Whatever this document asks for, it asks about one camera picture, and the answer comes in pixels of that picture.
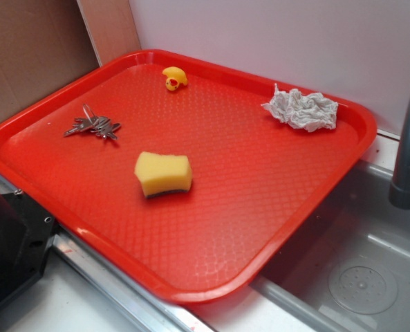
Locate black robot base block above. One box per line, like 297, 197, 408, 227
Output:
0, 193, 56, 310

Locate yellow rubber duck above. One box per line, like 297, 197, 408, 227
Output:
162, 66, 188, 91

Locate red plastic tray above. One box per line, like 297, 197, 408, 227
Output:
0, 50, 377, 304

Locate yellow kitchen sponge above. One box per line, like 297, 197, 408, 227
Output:
134, 151, 193, 198

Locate bunch of silver keys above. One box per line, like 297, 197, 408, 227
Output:
63, 104, 121, 140

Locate crumpled white paper towel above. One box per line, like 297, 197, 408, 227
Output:
261, 83, 339, 133

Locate grey toy sink basin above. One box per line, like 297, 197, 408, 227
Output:
252, 162, 410, 331

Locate brown cardboard panel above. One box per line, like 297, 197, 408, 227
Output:
0, 1, 140, 123

